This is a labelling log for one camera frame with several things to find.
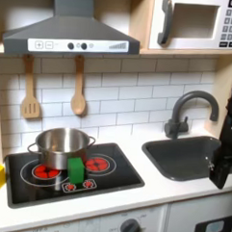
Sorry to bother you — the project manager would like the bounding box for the green block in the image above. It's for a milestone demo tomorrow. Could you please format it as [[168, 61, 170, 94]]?
[[66, 156, 87, 186]]

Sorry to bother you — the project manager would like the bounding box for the dark grey sink basin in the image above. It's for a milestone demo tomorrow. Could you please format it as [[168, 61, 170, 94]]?
[[140, 132, 232, 185]]

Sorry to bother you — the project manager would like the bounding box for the dark grey tap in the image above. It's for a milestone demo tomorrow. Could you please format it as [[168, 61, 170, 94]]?
[[163, 88, 221, 142]]

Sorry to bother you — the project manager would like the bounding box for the grey oven knob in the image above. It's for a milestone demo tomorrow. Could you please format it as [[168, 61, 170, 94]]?
[[119, 218, 142, 232]]

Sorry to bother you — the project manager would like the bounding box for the white toy microwave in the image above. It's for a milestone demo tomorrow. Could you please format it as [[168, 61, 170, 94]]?
[[147, 0, 232, 55]]

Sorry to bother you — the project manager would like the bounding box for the black toy stove top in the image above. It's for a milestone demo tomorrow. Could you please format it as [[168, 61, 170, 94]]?
[[1, 137, 148, 216]]

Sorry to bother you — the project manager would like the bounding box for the steel pot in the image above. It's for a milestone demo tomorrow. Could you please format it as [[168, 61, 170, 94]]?
[[26, 125, 98, 172]]

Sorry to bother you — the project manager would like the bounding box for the wooden spoon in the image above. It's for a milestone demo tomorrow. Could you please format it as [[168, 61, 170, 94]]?
[[70, 54, 90, 116]]

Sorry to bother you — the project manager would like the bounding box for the grey range hood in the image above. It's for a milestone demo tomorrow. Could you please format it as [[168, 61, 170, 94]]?
[[1, 0, 143, 62]]

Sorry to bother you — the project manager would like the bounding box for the wooden slotted spatula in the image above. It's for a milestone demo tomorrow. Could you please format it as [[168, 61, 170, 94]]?
[[18, 53, 44, 120]]

